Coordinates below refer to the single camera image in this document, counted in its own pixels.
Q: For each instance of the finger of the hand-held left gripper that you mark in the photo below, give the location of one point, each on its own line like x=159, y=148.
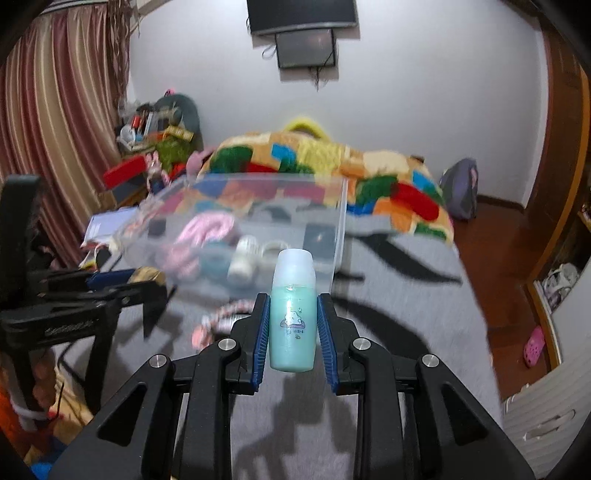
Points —
x=138, y=300
x=115, y=278

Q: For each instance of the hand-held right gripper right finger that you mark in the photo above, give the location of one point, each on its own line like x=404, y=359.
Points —
x=323, y=335

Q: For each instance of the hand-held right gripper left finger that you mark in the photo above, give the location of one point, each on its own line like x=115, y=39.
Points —
x=264, y=330

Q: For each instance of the teal lotion bottle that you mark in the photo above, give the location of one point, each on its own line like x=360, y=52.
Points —
x=292, y=318

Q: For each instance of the clear plastic storage box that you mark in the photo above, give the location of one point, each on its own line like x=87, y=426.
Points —
x=240, y=226

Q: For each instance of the light blue booklet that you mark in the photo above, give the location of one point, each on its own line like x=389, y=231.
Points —
x=108, y=226

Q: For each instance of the grey patterned blanket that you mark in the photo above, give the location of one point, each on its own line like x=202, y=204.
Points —
x=378, y=295

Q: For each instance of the white small bottle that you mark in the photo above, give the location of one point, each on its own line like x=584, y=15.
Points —
x=244, y=261

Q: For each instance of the clear tape roll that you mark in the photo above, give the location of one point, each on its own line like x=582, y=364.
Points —
x=273, y=250

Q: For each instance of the teal round item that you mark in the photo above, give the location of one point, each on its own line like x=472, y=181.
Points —
x=213, y=263

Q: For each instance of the dark square card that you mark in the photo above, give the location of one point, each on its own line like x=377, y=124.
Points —
x=319, y=242

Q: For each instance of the red box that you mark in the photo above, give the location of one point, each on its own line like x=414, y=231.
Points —
x=124, y=171

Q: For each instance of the cluttered side table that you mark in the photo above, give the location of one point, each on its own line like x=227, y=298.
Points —
x=152, y=138

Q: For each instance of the colourful patchwork blanket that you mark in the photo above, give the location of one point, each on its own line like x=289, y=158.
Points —
x=323, y=170

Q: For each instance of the striped curtain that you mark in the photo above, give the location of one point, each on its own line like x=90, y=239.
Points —
x=60, y=120

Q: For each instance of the grey backpack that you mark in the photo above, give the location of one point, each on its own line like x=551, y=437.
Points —
x=460, y=188

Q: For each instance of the pink clog shoe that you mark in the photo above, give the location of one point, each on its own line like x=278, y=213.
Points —
x=533, y=346

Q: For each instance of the white plastic drawer cabinet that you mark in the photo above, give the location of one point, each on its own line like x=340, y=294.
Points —
x=545, y=415

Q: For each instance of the wooden wardrobe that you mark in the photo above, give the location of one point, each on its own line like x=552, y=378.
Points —
x=563, y=184

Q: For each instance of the wall television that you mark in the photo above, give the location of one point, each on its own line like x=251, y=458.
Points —
x=302, y=27

